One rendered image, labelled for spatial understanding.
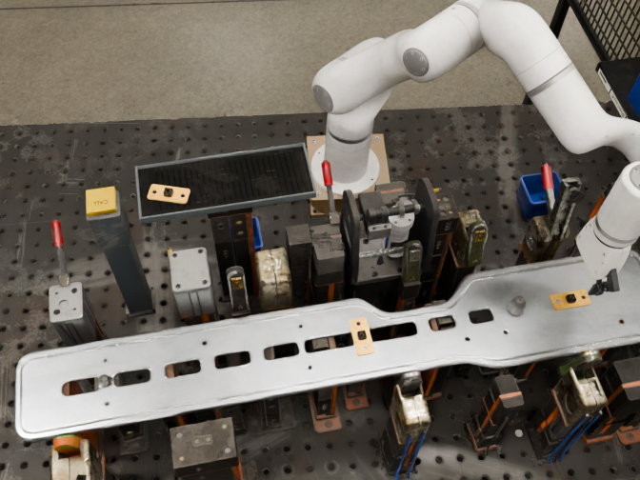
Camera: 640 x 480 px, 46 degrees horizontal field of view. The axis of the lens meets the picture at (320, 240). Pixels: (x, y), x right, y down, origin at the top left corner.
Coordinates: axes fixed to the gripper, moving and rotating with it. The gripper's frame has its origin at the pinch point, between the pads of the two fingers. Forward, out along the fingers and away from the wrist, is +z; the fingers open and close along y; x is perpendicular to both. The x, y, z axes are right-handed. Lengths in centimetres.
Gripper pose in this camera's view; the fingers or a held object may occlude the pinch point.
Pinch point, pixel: (588, 271)
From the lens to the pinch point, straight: 163.5
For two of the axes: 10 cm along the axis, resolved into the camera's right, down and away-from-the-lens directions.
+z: -0.2, 5.3, 8.5
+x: 9.8, -1.6, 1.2
